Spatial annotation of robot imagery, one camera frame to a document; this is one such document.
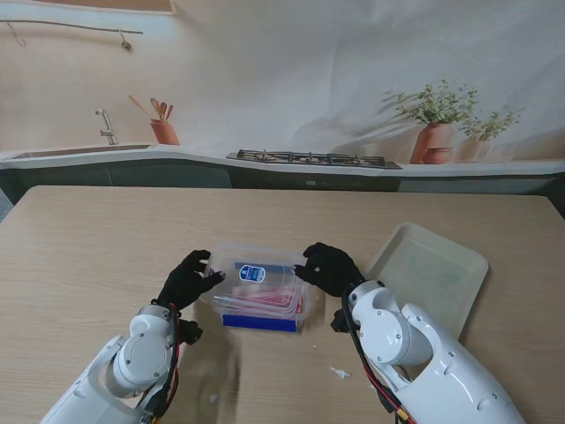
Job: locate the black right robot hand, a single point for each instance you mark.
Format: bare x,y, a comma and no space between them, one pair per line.
335,269

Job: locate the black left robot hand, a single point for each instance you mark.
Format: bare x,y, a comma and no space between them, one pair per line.
185,287

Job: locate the clear lid with blue label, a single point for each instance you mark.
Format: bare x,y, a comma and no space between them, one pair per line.
273,260

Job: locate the clear plastic food container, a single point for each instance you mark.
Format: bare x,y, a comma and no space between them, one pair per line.
260,322

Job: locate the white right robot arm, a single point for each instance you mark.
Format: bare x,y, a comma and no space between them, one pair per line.
419,344

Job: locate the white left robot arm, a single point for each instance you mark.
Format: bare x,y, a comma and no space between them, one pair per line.
132,362

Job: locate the beige plastic tray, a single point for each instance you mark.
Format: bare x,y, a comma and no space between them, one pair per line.
432,274

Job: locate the small white paper scrap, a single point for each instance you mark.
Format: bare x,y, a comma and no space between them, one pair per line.
213,398

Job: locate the printed kitchen backdrop cloth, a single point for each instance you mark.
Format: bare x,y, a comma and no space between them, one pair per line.
282,66

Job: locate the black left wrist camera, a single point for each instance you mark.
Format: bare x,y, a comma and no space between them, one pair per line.
190,331

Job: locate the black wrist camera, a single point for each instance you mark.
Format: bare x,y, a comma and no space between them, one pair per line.
341,322
190,331

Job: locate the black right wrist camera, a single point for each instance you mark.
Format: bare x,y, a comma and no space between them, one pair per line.
341,322

